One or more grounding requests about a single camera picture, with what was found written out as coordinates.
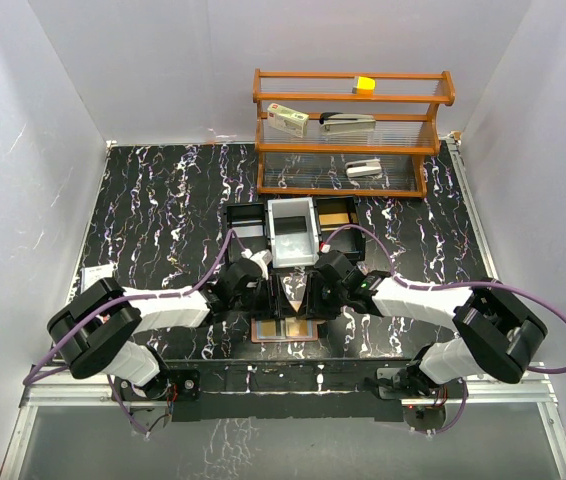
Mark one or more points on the grey black stapler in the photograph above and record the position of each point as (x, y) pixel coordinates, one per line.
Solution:
(336, 123)

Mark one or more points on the gold card with stripe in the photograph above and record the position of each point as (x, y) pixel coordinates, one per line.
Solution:
(270, 329)

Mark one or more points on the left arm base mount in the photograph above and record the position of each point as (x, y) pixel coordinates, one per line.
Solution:
(169, 386)

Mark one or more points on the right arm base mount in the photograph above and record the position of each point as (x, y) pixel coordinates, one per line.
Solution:
(429, 408)

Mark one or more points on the yellow white small box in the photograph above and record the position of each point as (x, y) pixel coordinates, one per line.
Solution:
(363, 85)

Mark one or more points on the grey card in tray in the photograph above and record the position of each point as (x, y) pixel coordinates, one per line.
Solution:
(249, 231)

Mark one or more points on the orange wooden shelf rack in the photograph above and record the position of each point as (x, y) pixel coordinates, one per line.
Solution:
(405, 106)

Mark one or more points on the white staples box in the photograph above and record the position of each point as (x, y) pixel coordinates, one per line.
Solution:
(287, 120)

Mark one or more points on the white hole punch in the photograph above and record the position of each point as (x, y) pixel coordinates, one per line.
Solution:
(363, 168)

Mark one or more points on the white paper label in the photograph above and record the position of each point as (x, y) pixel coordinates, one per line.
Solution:
(90, 275)

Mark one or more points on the black white organizer tray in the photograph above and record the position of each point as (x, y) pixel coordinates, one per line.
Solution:
(291, 228)

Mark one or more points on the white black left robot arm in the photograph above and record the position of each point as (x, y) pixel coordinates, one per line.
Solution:
(97, 326)

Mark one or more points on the gold card in tray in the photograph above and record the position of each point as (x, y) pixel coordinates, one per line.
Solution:
(333, 221)

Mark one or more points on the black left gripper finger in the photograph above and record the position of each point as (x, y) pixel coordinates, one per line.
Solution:
(281, 305)
(263, 303)

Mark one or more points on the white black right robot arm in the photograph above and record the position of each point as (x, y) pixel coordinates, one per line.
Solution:
(498, 334)

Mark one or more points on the pink leather card holder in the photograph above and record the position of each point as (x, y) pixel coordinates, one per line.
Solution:
(296, 330)

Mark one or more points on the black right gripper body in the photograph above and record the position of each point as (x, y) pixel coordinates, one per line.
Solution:
(323, 290)

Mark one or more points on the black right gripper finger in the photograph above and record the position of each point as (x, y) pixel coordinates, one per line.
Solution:
(321, 309)
(302, 294)

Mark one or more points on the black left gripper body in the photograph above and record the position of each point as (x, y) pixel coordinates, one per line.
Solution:
(247, 303)

